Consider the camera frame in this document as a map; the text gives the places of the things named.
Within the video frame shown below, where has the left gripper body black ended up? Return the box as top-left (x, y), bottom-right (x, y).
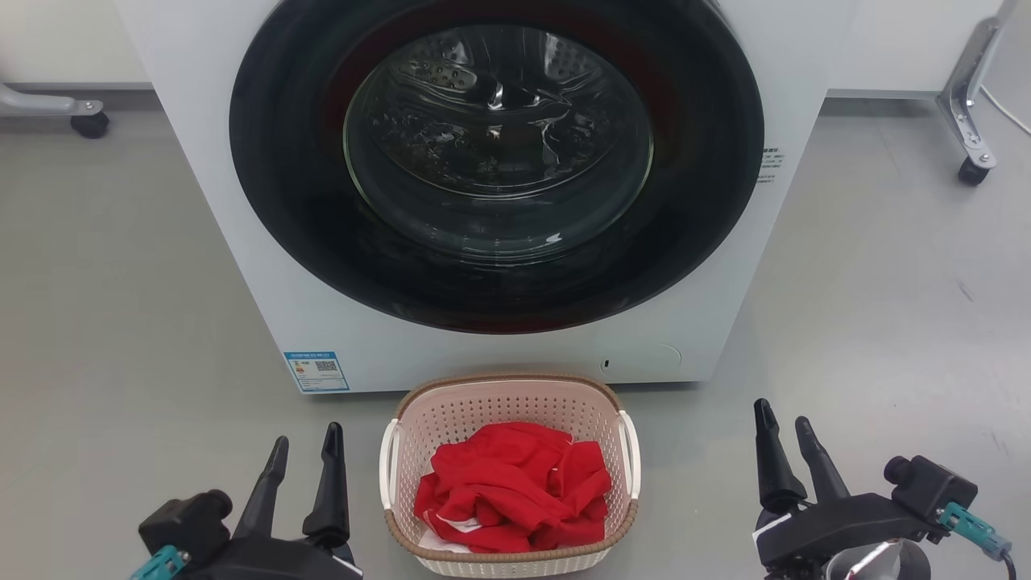
top-left (192, 530), bottom-right (365, 580)

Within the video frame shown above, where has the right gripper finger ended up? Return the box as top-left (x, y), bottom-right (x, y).
top-left (794, 416), bottom-right (851, 503)
top-left (752, 398), bottom-right (809, 515)

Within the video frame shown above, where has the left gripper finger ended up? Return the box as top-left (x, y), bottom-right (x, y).
top-left (233, 436), bottom-right (290, 557)
top-left (302, 422), bottom-right (353, 550)

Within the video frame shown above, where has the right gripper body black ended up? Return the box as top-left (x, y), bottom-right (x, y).
top-left (754, 491), bottom-right (945, 580)

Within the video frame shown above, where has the white plastic laundry basket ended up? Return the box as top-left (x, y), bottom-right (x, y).
top-left (379, 373), bottom-right (643, 578)

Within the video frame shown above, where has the blue energy label sticker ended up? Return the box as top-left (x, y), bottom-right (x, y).
top-left (284, 350), bottom-right (352, 394)

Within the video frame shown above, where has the white garment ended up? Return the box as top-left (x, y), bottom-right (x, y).
top-left (419, 516), bottom-right (486, 556)

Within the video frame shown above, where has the white front-load washing machine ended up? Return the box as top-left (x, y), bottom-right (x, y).
top-left (113, 0), bottom-right (859, 396)

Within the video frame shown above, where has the round white filter cover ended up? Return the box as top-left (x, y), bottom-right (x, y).
top-left (599, 344), bottom-right (684, 380)

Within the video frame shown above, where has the red garment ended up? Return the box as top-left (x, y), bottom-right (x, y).
top-left (413, 421), bottom-right (613, 555)

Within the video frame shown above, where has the black round washer door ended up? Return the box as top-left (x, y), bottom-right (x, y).
top-left (229, 0), bottom-right (765, 335)

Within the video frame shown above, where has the left teal cable connector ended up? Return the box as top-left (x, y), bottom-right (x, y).
top-left (130, 545), bottom-right (192, 580)

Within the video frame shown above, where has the teal cable connector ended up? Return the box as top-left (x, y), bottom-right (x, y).
top-left (938, 502), bottom-right (1013, 563)
top-left (130, 545), bottom-right (192, 580)

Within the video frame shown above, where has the right teal cable connector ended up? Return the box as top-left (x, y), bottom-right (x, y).
top-left (938, 502), bottom-right (1013, 563)

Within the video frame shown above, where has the thin white floor cable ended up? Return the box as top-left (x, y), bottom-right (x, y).
top-left (978, 84), bottom-right (1031, 137)

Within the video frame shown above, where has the grey metal frame leg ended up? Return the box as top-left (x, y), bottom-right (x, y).
top-left (0, 82), bottom-right (106, 118)
top-left (936, 0), bottom-right (1021, 171)

